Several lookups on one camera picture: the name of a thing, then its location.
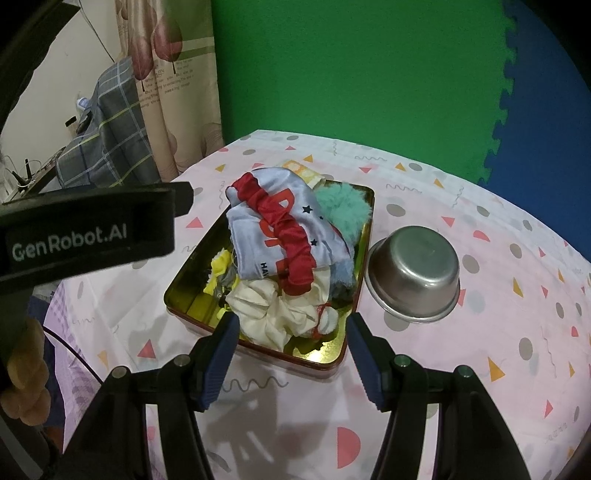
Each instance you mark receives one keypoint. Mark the steel bowl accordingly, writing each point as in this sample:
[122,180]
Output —
[415,272]

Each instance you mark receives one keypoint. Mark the grey plaid cloth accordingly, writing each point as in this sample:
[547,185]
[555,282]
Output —
[111,138]

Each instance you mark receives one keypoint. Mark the red and gold tin box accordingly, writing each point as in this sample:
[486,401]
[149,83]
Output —
[194,300]

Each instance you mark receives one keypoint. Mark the blue foam mat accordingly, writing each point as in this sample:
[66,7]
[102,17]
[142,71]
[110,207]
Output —
[545,115]

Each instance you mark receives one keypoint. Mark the red scrunchie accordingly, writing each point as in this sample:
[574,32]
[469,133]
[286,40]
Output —
[286,240]

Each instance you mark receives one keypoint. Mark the blue fuzzy sock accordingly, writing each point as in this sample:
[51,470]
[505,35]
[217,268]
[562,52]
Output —
[344,272]

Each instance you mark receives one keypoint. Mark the light blue printed garment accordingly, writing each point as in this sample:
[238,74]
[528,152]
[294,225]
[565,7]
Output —
[249,230]

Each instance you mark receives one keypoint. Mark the green foam mat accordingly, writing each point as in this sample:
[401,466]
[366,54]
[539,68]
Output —
[346,69]

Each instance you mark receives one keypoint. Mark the green fluffy scrunchie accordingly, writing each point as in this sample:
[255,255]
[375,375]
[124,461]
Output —
[341,207]

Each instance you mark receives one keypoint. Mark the lilac checked sheet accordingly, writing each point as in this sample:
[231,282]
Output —
[69,314]

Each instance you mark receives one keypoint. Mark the cream scrunchie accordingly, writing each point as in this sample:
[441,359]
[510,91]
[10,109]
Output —
[263,314]

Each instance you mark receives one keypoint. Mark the person's left hand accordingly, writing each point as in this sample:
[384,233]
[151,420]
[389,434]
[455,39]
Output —
[30,378]

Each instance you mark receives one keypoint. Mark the yellow scrunchie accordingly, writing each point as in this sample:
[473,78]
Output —
[219,265]

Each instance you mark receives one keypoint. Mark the black wifi router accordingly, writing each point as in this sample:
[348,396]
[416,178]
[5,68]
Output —
[25,177]

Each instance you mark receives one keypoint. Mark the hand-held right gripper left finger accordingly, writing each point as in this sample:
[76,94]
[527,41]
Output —
[217,364]

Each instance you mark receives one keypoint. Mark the white and red baby sock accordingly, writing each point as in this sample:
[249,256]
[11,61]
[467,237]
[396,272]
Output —
[328,321]

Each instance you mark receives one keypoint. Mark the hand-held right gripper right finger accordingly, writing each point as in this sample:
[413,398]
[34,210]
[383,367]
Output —
[364,364]

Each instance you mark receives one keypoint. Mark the orange patterned cloth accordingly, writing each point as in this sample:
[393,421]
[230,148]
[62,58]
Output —
[300,170]

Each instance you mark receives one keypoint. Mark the pink patterned tablecloth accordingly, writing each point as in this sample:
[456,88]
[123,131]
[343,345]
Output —
[461,392]

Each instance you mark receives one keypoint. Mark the printed beige curtain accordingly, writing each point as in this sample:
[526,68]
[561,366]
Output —
[184,92]

